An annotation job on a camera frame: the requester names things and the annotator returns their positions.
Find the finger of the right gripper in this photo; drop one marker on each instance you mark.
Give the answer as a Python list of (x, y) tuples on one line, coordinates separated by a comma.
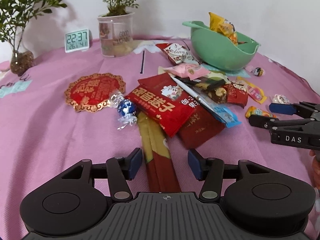
[(276, 124), (290, 109)]

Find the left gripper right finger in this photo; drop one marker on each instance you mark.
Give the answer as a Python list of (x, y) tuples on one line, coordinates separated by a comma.
[(209, 170)]

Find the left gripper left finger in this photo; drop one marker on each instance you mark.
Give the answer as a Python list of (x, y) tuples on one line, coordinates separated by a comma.
[(119, 171)]

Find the blue white wafer stick pack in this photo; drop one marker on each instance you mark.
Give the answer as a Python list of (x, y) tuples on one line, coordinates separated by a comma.
[(220, 112)]

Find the blue foil chocolate ball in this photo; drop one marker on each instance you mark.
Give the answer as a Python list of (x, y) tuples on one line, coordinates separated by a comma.
[(125, 108)]

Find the yellow chips bag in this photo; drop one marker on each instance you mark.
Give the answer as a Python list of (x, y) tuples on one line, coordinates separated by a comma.
[(223, 26)]

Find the person's right hand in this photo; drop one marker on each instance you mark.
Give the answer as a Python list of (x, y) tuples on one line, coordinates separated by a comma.
[(316, 169)]

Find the small white wrapped candy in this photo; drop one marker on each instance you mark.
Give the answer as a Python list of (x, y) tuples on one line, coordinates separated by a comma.
[(281, 99)]

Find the orange candy packet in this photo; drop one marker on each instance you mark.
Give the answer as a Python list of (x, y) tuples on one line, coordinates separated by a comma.
[(256, 111)]

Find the yellow pink candy packet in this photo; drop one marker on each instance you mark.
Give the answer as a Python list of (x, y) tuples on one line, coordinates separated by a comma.
[(256, 93)]

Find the red snack packet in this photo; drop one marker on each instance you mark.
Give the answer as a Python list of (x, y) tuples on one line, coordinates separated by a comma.
[(236, 94)]

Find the red yellow long packet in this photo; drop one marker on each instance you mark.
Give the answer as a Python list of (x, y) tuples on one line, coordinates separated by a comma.
[(159, 166)]

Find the dark red flat packet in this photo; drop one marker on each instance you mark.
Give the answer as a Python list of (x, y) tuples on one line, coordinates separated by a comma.
[(201, 126)]

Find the gold wrapped chocolate ball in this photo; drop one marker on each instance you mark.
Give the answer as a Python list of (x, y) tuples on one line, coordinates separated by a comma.
[(256, 71)]

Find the black chocolate bar wrapper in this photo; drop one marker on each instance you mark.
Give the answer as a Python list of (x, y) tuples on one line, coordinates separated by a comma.
[(204, 83)]

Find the red chinese snack pack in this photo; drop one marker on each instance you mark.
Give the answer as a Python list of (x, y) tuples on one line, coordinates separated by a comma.
[(169, 114)]

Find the red gold round coaster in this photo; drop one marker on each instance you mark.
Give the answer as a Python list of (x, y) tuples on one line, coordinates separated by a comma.
[(91, 93)]

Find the green plastic bowl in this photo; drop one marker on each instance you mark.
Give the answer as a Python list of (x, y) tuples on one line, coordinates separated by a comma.
[(219, 51)]

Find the pink small snack packet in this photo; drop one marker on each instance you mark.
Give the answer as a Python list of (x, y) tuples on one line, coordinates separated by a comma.
[(184, 70)]

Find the red white candy bag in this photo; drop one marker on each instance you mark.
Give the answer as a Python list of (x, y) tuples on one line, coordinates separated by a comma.
[(177, 53)]

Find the white digital clock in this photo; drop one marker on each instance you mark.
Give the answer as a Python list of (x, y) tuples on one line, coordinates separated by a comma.
[(77, 41)]

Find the fine-leaf plant in clear cup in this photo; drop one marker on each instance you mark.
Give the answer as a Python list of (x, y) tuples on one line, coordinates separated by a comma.
[(116, 28)]

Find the broad-leaf plant in glass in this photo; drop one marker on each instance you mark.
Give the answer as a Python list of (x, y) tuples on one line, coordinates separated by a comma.
[(15, 15)]

